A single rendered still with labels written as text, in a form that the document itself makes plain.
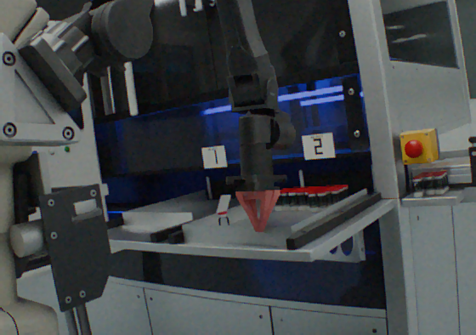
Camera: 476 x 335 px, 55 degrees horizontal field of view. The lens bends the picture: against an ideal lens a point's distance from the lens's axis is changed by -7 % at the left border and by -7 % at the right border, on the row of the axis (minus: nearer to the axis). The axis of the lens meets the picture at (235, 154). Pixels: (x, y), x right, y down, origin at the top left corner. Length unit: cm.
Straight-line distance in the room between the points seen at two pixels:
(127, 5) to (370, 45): 67
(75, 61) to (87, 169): 115
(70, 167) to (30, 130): 113
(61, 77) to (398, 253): 89
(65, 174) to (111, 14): 110
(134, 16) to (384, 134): 70
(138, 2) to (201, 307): 116
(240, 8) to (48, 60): 42
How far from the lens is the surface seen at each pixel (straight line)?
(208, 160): 142
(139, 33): 61
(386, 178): 115
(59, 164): 163
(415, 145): 108
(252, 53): 84
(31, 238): 66
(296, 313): 138
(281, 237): 85
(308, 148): 122
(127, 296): 188
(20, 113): 53
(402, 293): 122
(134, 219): 129
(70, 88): 52
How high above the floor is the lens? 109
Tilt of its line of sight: 3 degrees down
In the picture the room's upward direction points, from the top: 8 degrees counter-clockwise
